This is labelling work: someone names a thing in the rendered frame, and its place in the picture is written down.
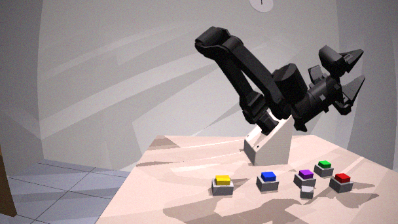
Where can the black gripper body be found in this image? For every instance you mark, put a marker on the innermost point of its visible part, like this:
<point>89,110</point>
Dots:
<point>329,90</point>

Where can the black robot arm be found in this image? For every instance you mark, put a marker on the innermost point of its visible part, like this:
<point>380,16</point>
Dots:
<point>285,91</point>

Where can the blue button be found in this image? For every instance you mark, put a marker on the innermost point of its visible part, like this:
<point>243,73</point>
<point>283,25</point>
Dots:
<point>267,182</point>

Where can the purple button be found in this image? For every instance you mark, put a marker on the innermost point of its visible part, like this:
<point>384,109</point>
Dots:
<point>304,178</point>

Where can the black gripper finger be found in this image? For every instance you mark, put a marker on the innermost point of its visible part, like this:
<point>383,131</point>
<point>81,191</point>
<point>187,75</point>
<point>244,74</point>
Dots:
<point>351,58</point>
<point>352,89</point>

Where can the yellow button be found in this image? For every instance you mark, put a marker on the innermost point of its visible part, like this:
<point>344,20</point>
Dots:
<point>222,186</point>

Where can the red button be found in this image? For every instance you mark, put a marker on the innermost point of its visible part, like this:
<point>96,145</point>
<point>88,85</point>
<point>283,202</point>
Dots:
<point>341,183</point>

